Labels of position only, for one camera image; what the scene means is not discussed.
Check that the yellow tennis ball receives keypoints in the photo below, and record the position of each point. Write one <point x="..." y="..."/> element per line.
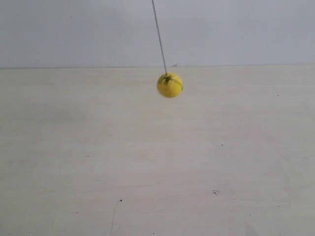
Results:
<point x="170" y="85"/>

